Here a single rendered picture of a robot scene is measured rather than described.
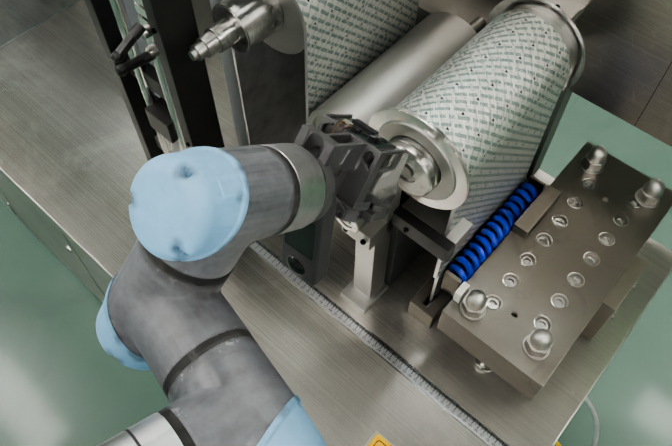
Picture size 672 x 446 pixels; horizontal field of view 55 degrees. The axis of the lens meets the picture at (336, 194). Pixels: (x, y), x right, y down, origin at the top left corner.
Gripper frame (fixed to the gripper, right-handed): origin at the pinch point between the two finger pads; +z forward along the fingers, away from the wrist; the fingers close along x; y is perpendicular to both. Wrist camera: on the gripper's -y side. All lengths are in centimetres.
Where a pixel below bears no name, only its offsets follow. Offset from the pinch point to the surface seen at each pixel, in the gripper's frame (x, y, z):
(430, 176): -3.9, 3.3, 1.8
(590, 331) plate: -27.7, -12.7, 34.8
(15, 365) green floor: 90, -127, 44
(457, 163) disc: -5.9, 6.3, 1.5
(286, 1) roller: 20.7, 12.3, -1.9
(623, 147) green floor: -5, -3, 191
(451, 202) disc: -6.4, 0.8, 6.1
